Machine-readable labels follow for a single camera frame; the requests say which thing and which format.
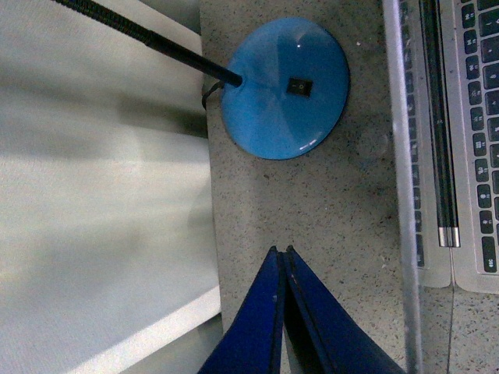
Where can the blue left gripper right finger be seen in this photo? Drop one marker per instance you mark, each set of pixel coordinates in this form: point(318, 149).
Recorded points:
point(328, 336)

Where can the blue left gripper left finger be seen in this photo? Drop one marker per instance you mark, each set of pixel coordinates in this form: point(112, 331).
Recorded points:
point(252, 344)

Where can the silver laptop with black keyboard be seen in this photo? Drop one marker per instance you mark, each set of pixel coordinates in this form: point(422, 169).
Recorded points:
point(443, 71)

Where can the white curtain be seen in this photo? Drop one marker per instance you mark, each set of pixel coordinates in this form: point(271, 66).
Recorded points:
point(107, 233)

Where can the blue desk lamp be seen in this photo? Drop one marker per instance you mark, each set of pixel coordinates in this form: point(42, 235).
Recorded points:
point(284, 89)

